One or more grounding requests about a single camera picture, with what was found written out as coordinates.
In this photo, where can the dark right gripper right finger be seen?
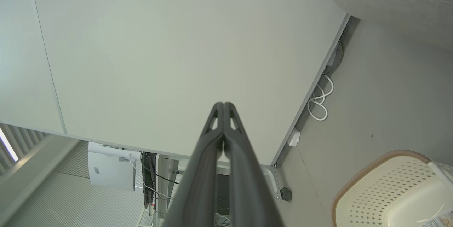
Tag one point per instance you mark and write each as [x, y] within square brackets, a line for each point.
[247, 184]

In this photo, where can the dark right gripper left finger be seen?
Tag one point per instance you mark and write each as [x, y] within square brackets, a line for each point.
[201, 170]

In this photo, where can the beige perforated laundry basket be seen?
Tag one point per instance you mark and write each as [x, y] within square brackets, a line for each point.
[389, 191]

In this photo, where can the grey partition leg with caster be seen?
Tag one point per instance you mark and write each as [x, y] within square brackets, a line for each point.
[270, 179]

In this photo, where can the black caster wheel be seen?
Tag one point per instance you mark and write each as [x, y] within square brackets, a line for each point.
[286, 194]

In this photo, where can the black flat monitor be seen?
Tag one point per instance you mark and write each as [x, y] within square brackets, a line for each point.
[148, 179]

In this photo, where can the white power adapter box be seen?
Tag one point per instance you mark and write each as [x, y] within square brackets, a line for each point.
[293, 137]

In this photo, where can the white box appliance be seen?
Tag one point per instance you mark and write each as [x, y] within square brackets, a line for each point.
[111, 168]

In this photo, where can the white partition panel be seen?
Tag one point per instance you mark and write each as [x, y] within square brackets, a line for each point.
[177, 43]

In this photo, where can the printed white label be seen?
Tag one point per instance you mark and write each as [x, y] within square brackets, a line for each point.
[440, 218]

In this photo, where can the white desk frame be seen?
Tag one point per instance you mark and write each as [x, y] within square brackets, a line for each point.
[168, 181]

